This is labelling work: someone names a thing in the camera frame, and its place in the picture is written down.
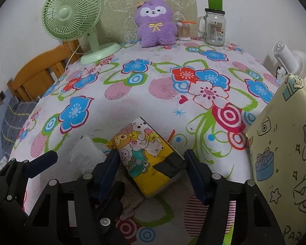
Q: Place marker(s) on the cartoon print tissue pack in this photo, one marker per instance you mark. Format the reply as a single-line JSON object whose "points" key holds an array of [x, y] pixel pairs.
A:
{"points": [[145, 155]]}

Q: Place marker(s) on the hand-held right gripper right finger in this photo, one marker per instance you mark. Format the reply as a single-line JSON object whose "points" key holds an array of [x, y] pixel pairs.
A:
{"points": [[197, 178]]}

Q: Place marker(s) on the white standing fan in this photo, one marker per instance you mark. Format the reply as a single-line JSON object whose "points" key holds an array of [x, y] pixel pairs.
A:
{"points": [[295, 58]]}

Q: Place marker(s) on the green patterned wall panel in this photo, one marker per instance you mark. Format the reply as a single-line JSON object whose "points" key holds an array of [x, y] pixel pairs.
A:
{"points": [[122, 2]]}

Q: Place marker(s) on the glass jar mug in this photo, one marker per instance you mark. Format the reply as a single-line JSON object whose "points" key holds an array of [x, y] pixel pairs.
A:
{"points": [[214, 30]]}

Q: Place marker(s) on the cotton swab container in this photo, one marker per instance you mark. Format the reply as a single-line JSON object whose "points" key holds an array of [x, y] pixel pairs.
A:
{"points": [[184, 32]]}

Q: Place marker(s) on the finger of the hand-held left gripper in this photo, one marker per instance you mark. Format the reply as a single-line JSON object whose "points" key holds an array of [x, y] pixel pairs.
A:
{"points": [[112, 209], [44, 159]]}

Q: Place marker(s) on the white tissue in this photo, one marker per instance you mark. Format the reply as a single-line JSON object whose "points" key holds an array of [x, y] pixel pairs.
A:
{"points": [[84, 155]]}

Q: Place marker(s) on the green desk fan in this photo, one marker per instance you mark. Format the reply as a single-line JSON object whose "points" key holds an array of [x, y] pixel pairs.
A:
{"points": [[66, 12]]}

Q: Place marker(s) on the yellow cartoon print storage box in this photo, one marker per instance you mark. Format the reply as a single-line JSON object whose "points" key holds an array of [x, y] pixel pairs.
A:
{"points": [[283, 145]]}

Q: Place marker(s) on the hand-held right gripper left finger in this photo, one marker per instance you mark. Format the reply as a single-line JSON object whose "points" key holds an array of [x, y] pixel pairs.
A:
{"points": [[109, 176]]}

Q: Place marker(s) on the green plastic cup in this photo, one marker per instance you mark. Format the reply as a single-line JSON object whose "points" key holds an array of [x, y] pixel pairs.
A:
{"points": [[215, 3]]}

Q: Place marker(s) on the purple plush toy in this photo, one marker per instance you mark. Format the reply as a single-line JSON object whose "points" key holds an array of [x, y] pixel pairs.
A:
{"points": [[155, 25]]}

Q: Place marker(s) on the grey plaid pillow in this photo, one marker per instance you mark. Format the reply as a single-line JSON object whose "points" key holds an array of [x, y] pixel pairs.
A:
{"points": [[15, 125]]}

